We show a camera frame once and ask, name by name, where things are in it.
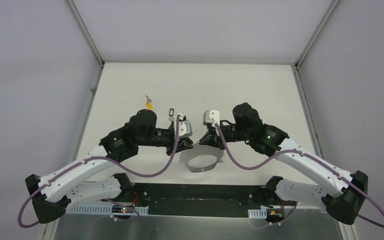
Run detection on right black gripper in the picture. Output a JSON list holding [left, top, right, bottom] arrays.
[[199, 120, 252, 150]]

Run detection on perforated metal ring plate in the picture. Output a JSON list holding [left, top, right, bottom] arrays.
[[179, 144, 225, 173]]

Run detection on key with black tag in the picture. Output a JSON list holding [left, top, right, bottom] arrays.
[[168, 108, 175, 122]]

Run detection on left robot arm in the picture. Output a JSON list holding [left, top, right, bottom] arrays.
[[17, 109, 193, 228]]

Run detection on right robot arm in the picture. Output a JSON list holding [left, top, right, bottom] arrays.
[[198, 102, 369, 225]]

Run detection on key with yellow tag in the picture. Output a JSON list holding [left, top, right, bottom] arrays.
[[145, 95, 154, 110]]

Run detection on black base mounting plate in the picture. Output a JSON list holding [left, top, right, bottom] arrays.
[[100, 182, 297, 219]]

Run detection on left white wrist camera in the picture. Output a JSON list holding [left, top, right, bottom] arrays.
[[174, 113, 193, 139]]

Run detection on white slotted cable duct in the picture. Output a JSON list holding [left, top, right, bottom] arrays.
[[66, 203, 136, 216]]

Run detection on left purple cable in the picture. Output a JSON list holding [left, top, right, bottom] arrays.
[[17, 114, 182, 229]]

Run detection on purple cable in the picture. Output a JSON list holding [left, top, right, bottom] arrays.
[[17, 114, 182, 229], [214, 123, 384, 230]]

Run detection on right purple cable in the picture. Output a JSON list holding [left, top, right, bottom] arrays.
[[214, 123, 384, 230]]

